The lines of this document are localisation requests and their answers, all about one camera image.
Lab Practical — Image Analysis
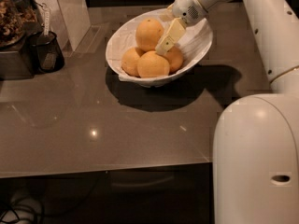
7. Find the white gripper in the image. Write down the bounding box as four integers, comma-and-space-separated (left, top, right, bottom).
155, 0, 206, 55

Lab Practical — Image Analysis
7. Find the orange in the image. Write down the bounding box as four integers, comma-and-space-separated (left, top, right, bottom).
121, 47, 144, 77
135, 18, 164, 51
137, 50, 170, 78
164, 47, 184, 74

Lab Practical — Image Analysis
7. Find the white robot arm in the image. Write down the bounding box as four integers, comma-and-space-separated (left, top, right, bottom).
156, 0, 299, 224

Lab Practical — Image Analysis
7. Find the white oval bowl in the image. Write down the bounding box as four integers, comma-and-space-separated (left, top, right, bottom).
105, 7, 214, 89

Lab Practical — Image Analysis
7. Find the white paper napkin liner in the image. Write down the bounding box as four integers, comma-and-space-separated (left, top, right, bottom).
107, 19, 213, 82

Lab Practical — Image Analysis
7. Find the white upright board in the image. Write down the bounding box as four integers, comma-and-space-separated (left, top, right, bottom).
36, 0, 91, 51

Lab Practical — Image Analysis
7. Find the white tag in cup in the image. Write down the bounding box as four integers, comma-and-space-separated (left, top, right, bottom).
41, 3, 50, 35

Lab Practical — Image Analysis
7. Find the black mesh cup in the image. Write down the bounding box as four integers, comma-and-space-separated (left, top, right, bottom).
28, 31, 64, 73

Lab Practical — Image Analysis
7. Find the glass jar with granola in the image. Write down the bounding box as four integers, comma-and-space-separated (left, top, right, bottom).
0, 0, 37, 49

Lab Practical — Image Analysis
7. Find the dark metal box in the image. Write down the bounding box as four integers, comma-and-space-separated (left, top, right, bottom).
0, 37, 36, 80

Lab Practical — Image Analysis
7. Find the black cable under table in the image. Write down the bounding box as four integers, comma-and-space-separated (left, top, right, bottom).
0, 199, 45, 224

